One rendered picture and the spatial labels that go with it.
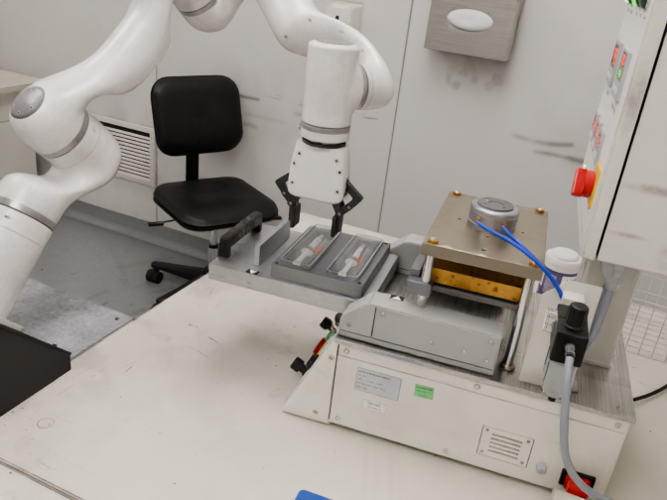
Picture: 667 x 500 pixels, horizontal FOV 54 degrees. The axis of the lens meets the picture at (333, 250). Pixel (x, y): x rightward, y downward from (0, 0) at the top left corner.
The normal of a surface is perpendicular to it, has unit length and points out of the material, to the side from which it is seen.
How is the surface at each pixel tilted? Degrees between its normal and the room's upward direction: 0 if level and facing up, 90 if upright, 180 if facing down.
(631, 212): 90
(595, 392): 0
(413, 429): 90
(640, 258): 90
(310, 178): 90
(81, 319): 0
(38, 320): 0
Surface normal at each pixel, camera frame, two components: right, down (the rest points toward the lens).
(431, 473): 0.11, -0.90
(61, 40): -0.41, 0.33
